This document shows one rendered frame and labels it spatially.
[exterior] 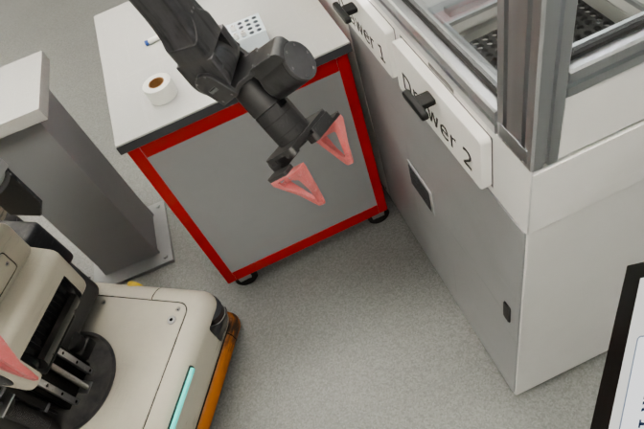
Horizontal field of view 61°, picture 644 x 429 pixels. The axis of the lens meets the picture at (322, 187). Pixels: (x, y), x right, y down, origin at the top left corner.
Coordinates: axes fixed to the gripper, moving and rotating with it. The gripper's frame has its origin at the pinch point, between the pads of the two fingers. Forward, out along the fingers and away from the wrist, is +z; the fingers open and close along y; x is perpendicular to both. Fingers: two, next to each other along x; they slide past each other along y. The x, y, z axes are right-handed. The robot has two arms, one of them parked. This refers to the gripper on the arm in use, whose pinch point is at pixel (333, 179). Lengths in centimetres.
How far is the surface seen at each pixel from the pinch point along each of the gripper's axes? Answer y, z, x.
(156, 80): 24, -31, 52
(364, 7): 35.8, -14.2, 2.1
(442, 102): 15.5, 2.4, -12.9
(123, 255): 18, 1, 132
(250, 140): 30, -6, 49
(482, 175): 9.4, 13.3, -15.0
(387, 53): 30.3, -5.6, 0.4
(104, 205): 18, -16, 113
